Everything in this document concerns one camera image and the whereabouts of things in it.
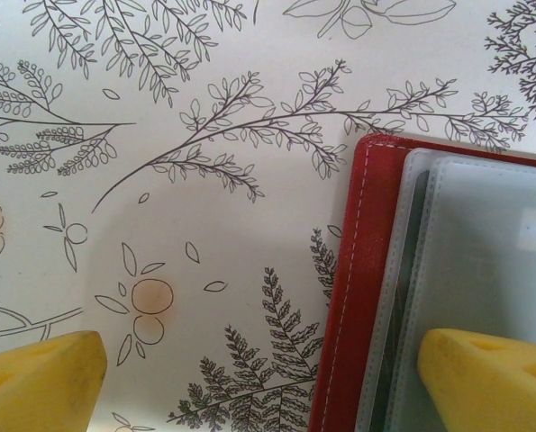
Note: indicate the red card holder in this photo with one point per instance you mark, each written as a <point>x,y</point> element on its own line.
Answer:
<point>366,270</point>

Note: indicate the floral printed table sheet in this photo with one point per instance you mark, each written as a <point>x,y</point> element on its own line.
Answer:
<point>204,225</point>

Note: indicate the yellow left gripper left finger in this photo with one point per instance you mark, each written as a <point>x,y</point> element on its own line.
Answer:
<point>33,391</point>

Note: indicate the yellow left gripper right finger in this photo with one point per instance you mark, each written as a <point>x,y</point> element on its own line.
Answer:
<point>488,396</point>

